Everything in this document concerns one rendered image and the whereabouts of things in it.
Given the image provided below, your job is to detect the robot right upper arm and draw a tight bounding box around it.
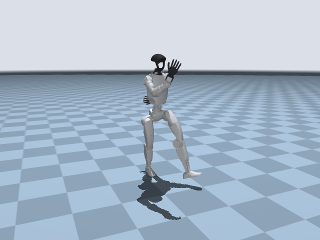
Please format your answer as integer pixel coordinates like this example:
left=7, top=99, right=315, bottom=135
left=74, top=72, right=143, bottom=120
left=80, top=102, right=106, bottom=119
left=143, top=75, right=161, bottom=97

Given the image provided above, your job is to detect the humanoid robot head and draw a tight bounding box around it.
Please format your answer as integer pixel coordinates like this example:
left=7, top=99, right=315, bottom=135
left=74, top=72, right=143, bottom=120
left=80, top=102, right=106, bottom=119
left=151, top=54, right=166, bottom=75

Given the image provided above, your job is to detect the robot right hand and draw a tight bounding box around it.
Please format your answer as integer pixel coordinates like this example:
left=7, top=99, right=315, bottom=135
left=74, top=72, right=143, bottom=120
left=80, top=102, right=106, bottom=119
left=165, top=59, right=181, bottom=82

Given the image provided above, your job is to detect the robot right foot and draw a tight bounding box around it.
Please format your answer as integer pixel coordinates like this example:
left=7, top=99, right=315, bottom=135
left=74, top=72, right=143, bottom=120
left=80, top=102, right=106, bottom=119
left=145, top=167, right=156, bottom=177

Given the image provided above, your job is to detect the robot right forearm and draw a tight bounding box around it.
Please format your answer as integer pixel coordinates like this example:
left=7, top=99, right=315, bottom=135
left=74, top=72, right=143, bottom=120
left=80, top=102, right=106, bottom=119
left=151, top=76, right=173, bottom=95

